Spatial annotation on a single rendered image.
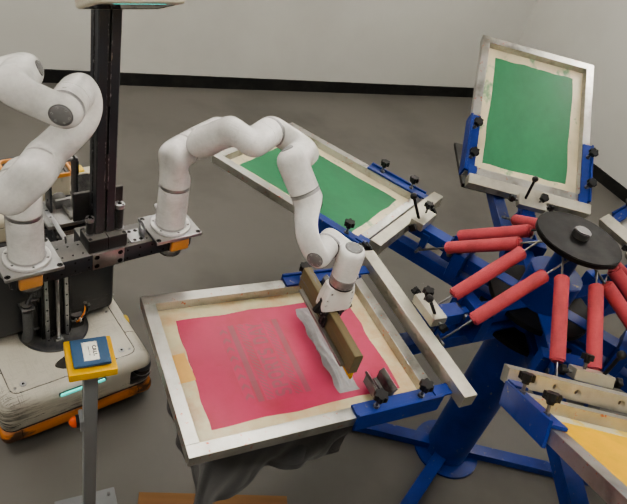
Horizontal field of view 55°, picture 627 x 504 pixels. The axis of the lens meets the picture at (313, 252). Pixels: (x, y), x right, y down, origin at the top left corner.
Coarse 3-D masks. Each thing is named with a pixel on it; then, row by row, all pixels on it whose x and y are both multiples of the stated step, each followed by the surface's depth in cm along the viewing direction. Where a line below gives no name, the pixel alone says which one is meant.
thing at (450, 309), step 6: (444, 306) 211; (450, 306) 212; (456, 306) 213; (444, 312) 209; (450, 312) 209; (456, 312) 210; (462, 312) 211; (450, 318) 209; (456, 318) 210; (450, 324) 212
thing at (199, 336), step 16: (304, 304) 208; (192, 320) 191; (208, 320) 192; (224, 320) 194; (240, 320) 195; (256, 320) 197; (288, 320) 200; (352, 320) 208; (192, 336) 185; (208, 336) 187; (288, 336) 195; (304, 336) 196; (352, 336) 202; (192, 352) 181; (208, 352) 182; (224, 352) 183; (192, 368) 176
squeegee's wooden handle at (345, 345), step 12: (312, 276) 193; (312, 288) 190; (312, 300) 191; (336, 312) 182; (336, 324) 179; (336, 336) 179; (348, 336) 176; (336, 348) 179; (348, 348) 173; (348, 360) 174; (360, 360) 172; (348, 372) 174
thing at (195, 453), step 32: (224, 288) 200; (256, 288) 204; (288, 288) 208; (160, 320) 183; (384, 320) 206; (160, 352) 173; (416, 384) 190; (320, 416) 169; (352, 416) 172; (192, 448) 152; (224, 448) 154; (256, 448) 160
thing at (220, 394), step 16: (304, 352) 191; (368, 352) 197; (208, 368) 177; (224, 368) 179; (304, 368) 186; (320, 368) 187; (368, 368) 192; (208, 384) 173; (224, 384) 174; (320, 384) 182; (208, 400) 169; (224, 400) 170; (240, 400) 171; (272, 400) 174; (288, 400) 175; (304, 400) 176; (320, 400) 178; (336, 400) 179; (208, 416) 165; (224, 416) 166; (240, 416) 167; (256, 416) 168
